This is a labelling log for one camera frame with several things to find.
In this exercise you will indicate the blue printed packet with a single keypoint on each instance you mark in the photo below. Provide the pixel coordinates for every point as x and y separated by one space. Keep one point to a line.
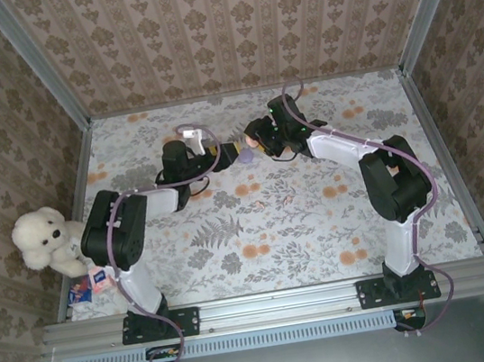
80 292

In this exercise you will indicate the purple earbud charging case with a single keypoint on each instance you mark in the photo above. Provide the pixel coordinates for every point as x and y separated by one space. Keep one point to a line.
246 157

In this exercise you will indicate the aluminium front frame rail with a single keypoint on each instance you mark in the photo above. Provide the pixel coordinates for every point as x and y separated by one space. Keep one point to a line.
279 305

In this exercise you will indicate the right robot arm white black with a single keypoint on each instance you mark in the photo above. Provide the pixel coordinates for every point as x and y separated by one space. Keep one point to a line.
337 144

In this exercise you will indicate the aluminium corner post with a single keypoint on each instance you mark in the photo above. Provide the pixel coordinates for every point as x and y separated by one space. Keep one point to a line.
37 61
430 2

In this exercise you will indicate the small pink box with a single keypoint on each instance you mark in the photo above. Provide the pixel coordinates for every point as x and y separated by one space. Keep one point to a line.
102 279

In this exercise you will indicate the pink earbud charging case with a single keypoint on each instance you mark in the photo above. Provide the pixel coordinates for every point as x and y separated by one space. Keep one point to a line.
251 141

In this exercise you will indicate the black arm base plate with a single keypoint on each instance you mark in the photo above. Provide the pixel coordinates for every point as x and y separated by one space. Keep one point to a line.
368 294
190 321

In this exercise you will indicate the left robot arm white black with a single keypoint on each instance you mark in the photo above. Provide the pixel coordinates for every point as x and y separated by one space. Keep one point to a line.
139 287

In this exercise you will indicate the aluminium back edge rail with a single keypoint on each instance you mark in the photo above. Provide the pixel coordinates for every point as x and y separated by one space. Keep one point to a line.
211 98

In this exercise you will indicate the aluminium side rail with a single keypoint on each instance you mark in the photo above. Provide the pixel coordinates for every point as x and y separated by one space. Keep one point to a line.
83 168
444 151

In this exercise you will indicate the white teddy bear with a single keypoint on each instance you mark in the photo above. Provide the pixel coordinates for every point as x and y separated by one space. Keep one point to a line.
45 237

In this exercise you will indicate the small control board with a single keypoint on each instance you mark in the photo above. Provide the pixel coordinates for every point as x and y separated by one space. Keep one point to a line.
163 354
410 316

